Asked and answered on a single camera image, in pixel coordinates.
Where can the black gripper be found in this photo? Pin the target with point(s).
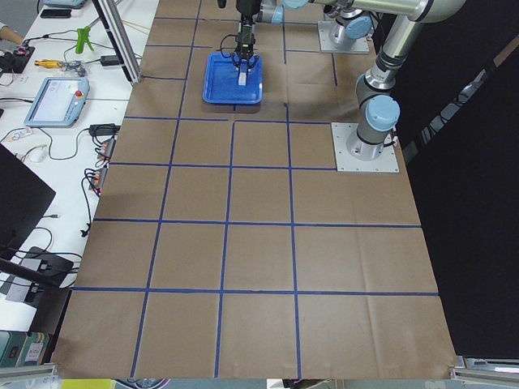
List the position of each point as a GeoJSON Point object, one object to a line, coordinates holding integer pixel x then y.
{"type": "Point", "coordinates": [245, 41]}

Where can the black power adapter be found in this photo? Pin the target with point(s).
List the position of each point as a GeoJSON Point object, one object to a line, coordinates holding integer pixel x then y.
{"type": "Point", "coordinates": [109, 60]}

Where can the square metal base plate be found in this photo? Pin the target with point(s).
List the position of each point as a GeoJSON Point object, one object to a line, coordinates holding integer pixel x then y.
{"type": "Point", "coordinates": [352, 155]}

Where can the aluminium frame post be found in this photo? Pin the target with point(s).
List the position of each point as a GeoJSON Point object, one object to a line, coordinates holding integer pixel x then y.
{"type": "Point", "coordinates": [117, 34]}

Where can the white block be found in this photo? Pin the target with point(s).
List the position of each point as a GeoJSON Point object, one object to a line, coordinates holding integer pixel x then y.
{"type": "Point", "coordinates": [242, 78]}

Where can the black monitor stand base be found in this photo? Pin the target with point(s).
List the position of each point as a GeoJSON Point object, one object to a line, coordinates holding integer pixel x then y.
{"type": "Point", "coordinates": [39, 267]}

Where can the green plastic clamp tool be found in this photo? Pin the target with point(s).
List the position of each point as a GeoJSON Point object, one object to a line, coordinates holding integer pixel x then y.
{"type": "Point", "coordinates": [83, 39]}

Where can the white computer mouse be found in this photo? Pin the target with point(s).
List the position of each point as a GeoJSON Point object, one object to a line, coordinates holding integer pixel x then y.
{"type": "Point", "coordinates": [37, 155]}

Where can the black smartphone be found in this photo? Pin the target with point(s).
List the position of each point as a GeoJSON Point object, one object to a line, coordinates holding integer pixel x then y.
{"type": "Point", "coordinates": [55, 14]}

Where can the black monitor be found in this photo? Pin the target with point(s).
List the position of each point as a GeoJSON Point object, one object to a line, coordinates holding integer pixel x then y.
{"type": "Point", "coordinates": [24, 200]}

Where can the teach pendant with screen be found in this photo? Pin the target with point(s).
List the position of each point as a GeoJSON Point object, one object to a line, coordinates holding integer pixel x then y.
{"type": "Point", "coordinates": [58, 102]}

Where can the blue plastic tray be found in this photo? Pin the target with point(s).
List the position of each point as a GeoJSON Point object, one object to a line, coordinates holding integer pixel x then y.
{"type": "Point", "coordinates": [221, 82]}

